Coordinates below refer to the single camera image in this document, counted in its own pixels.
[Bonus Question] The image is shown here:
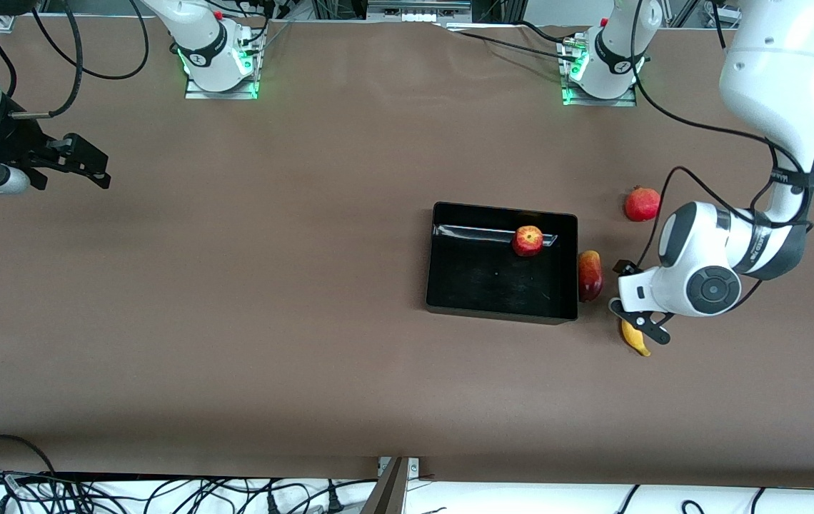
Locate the yellow banana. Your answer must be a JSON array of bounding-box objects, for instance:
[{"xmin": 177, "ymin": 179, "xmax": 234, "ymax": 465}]
[{"xmin": 620, "ymin": 319, "xmax": 653, "ymax": 358}]

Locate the red apple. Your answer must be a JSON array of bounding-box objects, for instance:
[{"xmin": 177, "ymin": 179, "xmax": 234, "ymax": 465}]
[{"xmin": 511, "ymin": 225, "xmax": 546, "ymax": 258}]

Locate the black plastic box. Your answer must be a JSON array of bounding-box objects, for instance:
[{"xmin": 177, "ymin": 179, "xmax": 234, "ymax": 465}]
[{"xmin": 425, "ymin": 201, "xmax": 580, "ymax": 326}]

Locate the red yellow mango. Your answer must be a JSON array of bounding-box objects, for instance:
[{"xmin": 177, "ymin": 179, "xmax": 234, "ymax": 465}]
[{"xmin": 578, "ymin": 250, "xmax": 604, "ymax": 303}]

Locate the red pomegranate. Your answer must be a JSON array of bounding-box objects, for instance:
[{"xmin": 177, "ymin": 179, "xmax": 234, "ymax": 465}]
[{"xmin": 624, "ymin": 186, "xmax": 663, "ymax": 223}]

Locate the brown table cover sheet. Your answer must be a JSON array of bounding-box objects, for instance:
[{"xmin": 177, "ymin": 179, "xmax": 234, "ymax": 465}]
[{"xmin": 0, "ymin": 16, "xmax": 814, "ymax": 490}]

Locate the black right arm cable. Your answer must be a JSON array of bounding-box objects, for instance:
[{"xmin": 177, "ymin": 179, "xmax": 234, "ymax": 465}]
[{"xmin": 0, "ymin": 0, "xmax": 151, "ymax": 119}]

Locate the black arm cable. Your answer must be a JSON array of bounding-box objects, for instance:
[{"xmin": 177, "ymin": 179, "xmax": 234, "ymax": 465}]
[
  {"xmin": 613, "ymin": 0, "xmax": 814, "ymax": 279},
  {"xmin": 0, "ymin": 0, "xmax": 151, "ymax": 119}
]

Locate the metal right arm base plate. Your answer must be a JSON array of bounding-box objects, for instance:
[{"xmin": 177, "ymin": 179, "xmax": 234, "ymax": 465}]
[{"xmin": 184, "ymin": 27, "xmax": 266, "ymax": 101}]

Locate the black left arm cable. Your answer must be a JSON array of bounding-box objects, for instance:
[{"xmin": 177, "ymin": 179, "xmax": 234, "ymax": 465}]
[{"xmin": 613, "ymin": 0, "xmax": 814, "ymax": 279}]

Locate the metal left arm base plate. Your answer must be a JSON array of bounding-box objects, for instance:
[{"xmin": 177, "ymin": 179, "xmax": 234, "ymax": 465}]
[{"xmin": 558, "ymin": 34, "xmax": 638, "ymax": 108}]

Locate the black cable across table edge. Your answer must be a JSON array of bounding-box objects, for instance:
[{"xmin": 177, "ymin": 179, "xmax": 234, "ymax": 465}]
[{"xmin": 443, "ymin": 20, "xmax": 583, "ymax": 64}]

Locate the grey metal mounting bracket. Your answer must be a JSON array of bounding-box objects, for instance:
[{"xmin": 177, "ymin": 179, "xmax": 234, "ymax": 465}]
[{"xmin": 361, "ymin": 456, "xmax": 421, "ymax": 514}]

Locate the silver aluminium frame rail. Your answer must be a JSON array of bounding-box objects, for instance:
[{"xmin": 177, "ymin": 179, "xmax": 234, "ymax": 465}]
[{"xmin": 366, "ymin": 0, "xmax": 473, "ymax": 24}]

